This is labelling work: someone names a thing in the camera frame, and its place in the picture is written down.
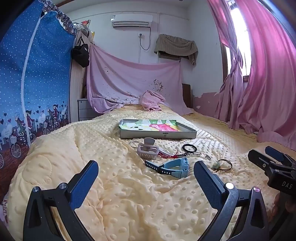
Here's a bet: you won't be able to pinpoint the wooden wardrobe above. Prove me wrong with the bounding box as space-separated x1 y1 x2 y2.
69 30 95 122

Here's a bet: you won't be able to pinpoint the black bag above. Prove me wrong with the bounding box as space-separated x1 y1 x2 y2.
71 37 90 68

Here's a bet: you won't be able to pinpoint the grey drawer cabinet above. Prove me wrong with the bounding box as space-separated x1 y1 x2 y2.
77 98 99 121

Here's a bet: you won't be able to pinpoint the black braided bracelet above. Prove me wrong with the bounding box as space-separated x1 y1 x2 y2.
182 143 202 156

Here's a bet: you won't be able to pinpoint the grey shallow tray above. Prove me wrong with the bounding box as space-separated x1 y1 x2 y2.
119 119 198 140

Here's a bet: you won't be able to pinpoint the yellow dotted blanket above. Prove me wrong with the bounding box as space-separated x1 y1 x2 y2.
5 104 296 241

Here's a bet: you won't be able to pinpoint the brown wooden headboard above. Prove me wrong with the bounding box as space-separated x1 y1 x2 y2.
182 83 193 109

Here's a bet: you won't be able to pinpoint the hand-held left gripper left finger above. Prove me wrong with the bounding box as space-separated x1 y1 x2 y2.
23 160 100 241

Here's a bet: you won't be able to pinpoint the red braided cord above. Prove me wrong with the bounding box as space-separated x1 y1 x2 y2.
158 150 185 159

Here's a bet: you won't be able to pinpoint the bright pink curtain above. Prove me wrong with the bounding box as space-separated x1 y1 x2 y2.
231 0 296 145

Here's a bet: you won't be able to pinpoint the brown hanging cloth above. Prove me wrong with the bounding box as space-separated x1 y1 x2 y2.
154 34 199 66

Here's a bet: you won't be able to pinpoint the thin silver bangles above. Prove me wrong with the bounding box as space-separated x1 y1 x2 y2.
129 140 145 149

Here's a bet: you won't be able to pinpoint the colourful painted paper sheet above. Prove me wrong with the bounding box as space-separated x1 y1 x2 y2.
119 119 179 133

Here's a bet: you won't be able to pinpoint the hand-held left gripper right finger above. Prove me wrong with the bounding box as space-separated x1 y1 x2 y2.
193 160 270 241

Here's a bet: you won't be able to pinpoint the air conditioner power cable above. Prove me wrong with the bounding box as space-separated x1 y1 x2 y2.
138 27 152 51

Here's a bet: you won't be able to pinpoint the blue wrist watch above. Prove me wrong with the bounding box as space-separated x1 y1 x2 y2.
145 157 189 178

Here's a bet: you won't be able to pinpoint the blue printed wardrobe cloth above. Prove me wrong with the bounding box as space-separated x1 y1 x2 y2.
0 0 78 179

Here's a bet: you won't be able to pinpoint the window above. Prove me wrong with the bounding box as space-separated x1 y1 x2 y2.
220 0 252 81

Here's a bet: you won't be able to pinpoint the person's right hand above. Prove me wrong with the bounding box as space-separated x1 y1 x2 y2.
272 192 296 219

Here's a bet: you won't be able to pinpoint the pink hanging sheet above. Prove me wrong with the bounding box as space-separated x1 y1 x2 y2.
86 44 195 116

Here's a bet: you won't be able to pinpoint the white hair claw clip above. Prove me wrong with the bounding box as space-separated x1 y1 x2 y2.
137 137 160 160

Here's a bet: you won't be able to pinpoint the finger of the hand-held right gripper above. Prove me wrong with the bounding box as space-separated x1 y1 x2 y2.
248 149 278 176
265 146 296 167

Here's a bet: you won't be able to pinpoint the brown bangle with green bead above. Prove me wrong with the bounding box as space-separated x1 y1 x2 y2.
211 159 233 172

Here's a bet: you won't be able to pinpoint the pink towel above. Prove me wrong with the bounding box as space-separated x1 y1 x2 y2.
139 90 166 112

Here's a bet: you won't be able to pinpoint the white air conditioner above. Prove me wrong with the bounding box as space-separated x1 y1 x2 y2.
111 14 154 29

